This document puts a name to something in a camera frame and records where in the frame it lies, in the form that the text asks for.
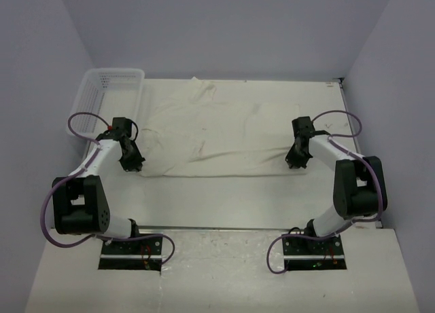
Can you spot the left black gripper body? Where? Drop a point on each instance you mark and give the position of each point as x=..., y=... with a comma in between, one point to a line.
x=132, y=159

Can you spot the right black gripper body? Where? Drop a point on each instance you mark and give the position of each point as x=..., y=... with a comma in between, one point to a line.
x=296, y=158

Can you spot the cream white t shirt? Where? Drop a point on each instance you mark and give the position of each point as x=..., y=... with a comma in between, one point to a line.
x=193, y=134

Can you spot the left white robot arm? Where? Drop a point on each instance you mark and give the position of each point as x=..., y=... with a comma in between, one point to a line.
x=80, y=205

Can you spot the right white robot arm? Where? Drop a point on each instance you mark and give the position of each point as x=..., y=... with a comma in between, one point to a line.
x=359, y=193

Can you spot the white plastic basket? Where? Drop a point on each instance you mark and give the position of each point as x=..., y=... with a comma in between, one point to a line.
x=108, y=93

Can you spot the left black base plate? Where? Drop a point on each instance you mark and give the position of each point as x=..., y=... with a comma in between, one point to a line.
x=140, y=255

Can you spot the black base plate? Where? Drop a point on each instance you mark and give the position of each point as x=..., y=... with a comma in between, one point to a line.
x=140, y=255
x=308, y=255

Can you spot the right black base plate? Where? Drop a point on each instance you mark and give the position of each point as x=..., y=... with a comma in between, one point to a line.
x=308, y=255

